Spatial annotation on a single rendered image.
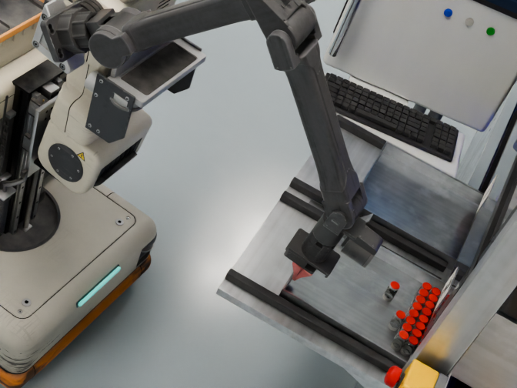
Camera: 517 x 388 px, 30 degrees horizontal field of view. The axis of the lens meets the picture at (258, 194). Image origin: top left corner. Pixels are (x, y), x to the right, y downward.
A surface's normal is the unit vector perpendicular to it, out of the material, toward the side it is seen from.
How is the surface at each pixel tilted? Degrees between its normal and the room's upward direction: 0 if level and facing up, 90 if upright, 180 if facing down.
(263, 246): 0
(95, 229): 0
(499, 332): 90
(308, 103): 94
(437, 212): 0
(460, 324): 90
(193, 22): 98
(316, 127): 94
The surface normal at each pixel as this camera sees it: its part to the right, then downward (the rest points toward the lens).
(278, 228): 0.29, -0.67
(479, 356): -0.41, 0.56
